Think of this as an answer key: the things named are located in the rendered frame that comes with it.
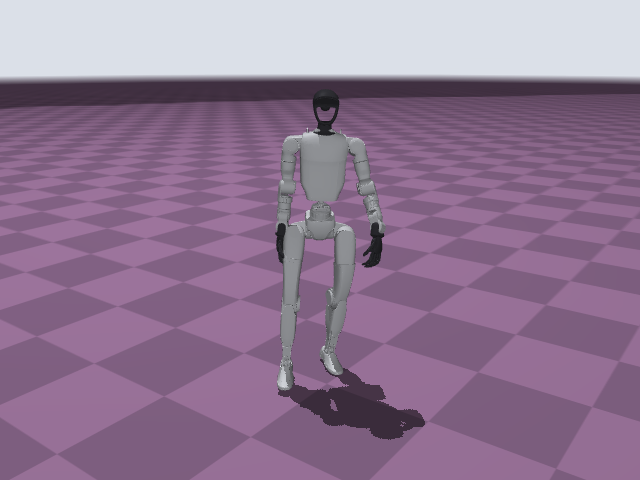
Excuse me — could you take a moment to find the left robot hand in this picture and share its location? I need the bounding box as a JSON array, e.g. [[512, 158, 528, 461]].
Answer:
[[362, 222, 384, 267]]

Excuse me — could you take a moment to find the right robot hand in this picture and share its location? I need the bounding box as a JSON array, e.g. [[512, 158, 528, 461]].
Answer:
[[275, 223, 286, 264]]

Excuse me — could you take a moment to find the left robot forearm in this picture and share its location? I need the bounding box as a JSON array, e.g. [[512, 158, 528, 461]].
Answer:
[[363, 179, 386, 234]]

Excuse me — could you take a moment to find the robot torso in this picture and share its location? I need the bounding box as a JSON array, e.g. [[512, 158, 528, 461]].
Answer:
[[300, 128, 349, 240]]

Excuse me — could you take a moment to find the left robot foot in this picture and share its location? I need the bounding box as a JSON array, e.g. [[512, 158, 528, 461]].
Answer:
[[319, 346, 343, 375]]

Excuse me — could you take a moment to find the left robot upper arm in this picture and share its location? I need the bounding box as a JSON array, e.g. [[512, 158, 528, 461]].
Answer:
[[347, 137, 374, 196]]

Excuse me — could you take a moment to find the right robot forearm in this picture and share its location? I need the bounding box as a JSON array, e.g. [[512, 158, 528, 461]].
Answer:
[[276, 179, 292, 230]]

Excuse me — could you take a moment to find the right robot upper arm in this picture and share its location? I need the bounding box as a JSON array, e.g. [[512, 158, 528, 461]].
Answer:
[[281, 135, 303, 195]]

